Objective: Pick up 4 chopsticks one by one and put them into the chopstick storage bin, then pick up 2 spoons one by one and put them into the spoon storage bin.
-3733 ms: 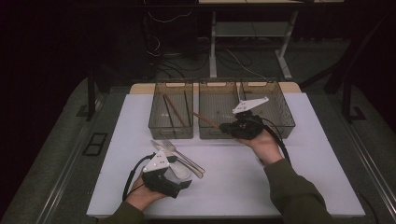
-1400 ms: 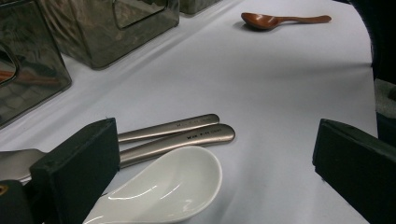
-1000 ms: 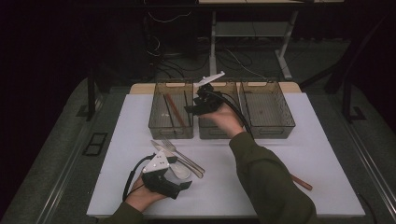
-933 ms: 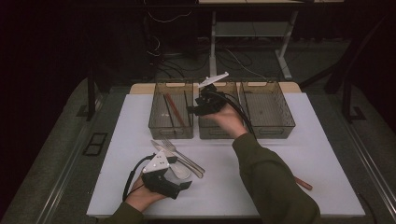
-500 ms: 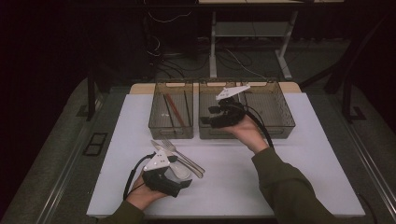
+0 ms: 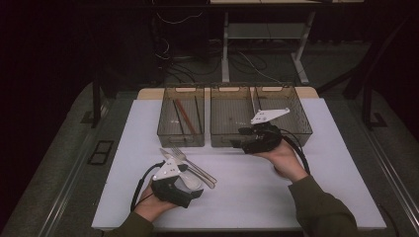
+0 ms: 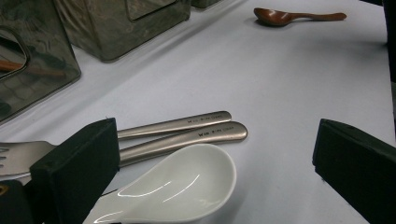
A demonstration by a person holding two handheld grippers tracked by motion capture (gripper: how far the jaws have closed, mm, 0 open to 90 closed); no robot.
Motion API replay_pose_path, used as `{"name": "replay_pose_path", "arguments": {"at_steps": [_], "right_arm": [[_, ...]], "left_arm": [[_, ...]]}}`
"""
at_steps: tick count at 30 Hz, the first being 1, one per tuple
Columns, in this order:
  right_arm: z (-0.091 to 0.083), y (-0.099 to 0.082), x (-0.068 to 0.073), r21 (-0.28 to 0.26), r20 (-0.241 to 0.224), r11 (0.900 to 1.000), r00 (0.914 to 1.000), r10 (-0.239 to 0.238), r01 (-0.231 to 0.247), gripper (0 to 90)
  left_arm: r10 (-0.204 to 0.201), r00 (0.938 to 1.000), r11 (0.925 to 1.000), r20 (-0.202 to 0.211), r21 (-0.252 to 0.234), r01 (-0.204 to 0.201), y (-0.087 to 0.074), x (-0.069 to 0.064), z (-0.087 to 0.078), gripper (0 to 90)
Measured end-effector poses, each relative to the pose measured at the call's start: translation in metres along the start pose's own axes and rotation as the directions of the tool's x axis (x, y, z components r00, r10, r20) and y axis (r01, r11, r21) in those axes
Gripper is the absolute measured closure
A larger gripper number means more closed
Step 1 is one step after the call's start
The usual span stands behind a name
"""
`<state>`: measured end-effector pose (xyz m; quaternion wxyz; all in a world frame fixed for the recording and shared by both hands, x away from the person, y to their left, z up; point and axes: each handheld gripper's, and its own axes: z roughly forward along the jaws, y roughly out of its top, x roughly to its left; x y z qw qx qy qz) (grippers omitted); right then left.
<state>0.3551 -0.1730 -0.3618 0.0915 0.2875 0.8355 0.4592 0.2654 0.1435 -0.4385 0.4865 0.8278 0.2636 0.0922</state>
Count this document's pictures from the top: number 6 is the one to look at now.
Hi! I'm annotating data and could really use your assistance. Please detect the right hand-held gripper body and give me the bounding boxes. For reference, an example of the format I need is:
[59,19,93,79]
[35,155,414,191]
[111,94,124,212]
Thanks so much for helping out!
[241,108,292,155]

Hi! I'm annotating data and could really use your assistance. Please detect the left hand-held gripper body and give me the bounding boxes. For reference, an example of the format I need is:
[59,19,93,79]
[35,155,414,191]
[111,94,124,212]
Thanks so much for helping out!
[151,157,196,209]

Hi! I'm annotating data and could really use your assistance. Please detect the silver fork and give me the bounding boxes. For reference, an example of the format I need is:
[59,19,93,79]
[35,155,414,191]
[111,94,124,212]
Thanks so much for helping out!
[159,147,216,190]

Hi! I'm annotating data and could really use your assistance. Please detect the smoky transparent plastic bin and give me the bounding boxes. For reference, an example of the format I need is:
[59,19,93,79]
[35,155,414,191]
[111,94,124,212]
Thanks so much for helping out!
[252,86,313,148]
[157,86,206,148]
[209,86,259,148]

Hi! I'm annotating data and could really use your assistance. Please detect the brown wooden chopstick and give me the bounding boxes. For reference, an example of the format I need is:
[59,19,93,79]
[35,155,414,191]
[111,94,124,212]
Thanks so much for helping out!
[177,98,198,135]
[174,99,196,135]

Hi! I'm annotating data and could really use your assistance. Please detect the person's left hand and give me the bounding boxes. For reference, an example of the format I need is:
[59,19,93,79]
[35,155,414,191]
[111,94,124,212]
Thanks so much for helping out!
[133,186,177,223]

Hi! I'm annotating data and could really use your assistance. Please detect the person's right hand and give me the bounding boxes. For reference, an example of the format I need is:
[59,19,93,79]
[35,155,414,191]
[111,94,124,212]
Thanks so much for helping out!
[260,141,309,183]

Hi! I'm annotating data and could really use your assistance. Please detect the metal fork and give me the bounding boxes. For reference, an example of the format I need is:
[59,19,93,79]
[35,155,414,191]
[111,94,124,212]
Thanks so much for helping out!
[170,144,218,184]

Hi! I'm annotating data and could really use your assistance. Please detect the white standing desk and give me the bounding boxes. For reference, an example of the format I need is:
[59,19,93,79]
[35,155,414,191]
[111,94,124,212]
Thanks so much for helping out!
[209,0,365,86]

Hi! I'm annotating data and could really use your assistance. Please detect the black metal stand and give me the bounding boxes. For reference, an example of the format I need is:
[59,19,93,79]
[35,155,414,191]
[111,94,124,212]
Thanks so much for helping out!
[80,70,110,129]
[360,82,389,131]

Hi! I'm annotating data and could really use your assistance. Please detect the black slanted bar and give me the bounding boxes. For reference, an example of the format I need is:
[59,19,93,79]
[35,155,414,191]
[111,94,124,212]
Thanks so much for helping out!
[315,13,417,97]

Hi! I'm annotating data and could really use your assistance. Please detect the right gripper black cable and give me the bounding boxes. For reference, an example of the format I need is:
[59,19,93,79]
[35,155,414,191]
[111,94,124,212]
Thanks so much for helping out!
[281,127,311,176]

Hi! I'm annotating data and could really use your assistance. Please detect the white floor cable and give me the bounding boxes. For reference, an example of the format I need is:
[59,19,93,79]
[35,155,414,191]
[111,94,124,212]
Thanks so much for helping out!
[236,50,285,85]

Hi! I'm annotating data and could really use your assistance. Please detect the black floor cables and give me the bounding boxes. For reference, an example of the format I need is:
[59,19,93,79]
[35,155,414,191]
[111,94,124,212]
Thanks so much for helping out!
[157,36,222,85]

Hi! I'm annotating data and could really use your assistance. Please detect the metal floor rail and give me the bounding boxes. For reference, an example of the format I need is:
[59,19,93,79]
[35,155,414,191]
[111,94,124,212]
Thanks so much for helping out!
[362,127,419,228]
[37,131,102,237]

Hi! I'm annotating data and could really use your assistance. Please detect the hanging white cable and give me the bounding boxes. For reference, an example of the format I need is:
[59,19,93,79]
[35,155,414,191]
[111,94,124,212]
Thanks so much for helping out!
[155,11,204,26]

